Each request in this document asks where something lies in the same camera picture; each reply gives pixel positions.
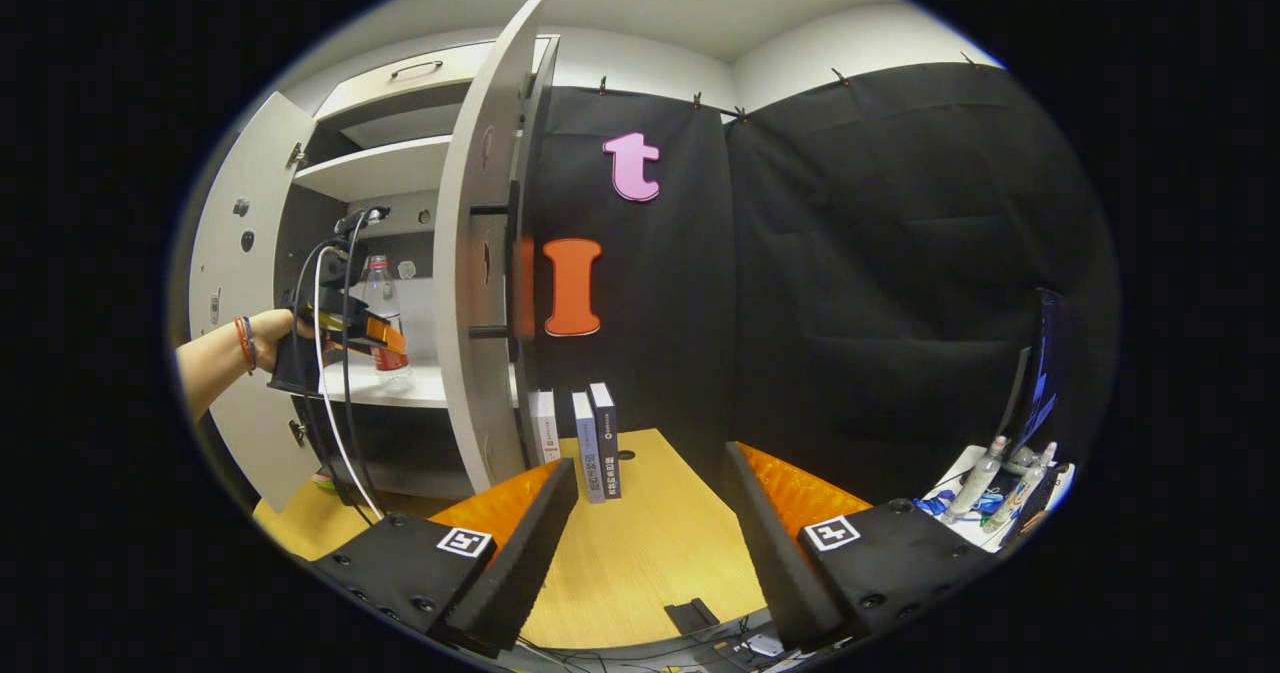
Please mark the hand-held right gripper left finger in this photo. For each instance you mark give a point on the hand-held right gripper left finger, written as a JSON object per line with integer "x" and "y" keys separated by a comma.
{"x": 520, "y": 573}

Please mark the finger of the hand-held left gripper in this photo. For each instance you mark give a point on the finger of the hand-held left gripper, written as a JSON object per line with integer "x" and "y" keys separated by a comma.
{"x": 380, "y": 335}

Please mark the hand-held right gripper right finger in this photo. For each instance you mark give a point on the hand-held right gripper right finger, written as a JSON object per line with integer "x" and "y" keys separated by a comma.
{"x": 775, "y": 563}

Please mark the clear plastic water bottle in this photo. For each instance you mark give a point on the clear plastic water bottle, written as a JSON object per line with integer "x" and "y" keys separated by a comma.
{"x": 380, "y": 288}

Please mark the white cabinet door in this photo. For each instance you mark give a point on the white cabinet door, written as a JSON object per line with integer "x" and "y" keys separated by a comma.
{"x": 235, "y": 263}
{"x": 465, "y": 283}

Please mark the white power adapter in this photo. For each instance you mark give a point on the white power adapter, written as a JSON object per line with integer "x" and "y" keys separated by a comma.
{"x": 765, "y": 644}

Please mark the light blue book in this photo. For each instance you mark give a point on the light blue book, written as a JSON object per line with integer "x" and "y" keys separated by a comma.
{"x": 588, "y": 448}

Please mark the white book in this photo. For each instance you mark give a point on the white book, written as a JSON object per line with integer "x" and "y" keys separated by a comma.
{"x": 545, "y": 428}

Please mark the dark blue book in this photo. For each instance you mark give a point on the dark blue book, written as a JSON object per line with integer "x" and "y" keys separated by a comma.
{"x": 607, "y": 438}

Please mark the white wooden cabinet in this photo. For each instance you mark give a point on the white wooden cabinet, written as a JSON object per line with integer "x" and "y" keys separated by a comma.
{"x": 380, "y": 168}

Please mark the blue plastic wrapper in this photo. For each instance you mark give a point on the blue plastic wrapper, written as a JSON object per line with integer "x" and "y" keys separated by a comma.
{"x": 940, "y": 504}

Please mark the white cabinet drawer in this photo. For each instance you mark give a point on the white cabinet drawer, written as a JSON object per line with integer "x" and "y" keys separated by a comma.
{"x": 400, "y": 85}

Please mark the black backdrop cloth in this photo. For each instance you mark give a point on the black backdrop cloth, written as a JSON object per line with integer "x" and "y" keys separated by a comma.
{"x": 850, "y": 253}

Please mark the small black bracket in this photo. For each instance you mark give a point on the small black bracket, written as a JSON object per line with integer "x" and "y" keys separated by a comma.
{"x": 692, "y": 615}

